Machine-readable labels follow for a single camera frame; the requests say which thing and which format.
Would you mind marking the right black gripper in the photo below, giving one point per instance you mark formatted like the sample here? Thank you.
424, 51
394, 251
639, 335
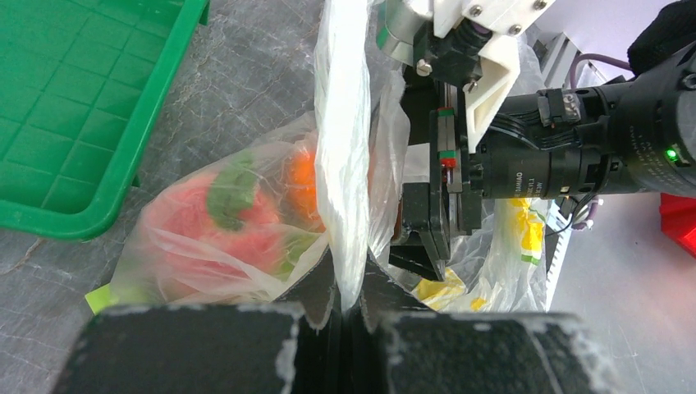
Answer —
447, 204

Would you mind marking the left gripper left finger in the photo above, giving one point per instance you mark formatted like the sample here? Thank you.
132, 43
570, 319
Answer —
290, 345

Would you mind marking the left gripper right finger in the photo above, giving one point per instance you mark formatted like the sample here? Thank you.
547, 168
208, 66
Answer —
399, 345

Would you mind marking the clear plastic bag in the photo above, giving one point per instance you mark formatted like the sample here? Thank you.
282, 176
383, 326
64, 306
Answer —
362, 164

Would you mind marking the orange fake fruit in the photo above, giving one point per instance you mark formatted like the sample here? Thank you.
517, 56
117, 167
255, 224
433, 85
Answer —
302, 191

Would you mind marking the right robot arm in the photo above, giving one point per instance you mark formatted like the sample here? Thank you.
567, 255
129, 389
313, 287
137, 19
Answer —
623, 137

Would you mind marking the red fake fruit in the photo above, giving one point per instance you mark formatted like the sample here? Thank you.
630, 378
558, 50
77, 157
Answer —
203, 232

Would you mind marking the lime green small block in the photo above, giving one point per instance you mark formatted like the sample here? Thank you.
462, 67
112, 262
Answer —
100, 298

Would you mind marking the green plastic tray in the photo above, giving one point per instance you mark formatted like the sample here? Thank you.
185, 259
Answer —
82, 84

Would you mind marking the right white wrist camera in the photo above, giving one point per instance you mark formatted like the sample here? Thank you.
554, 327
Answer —
471, 45

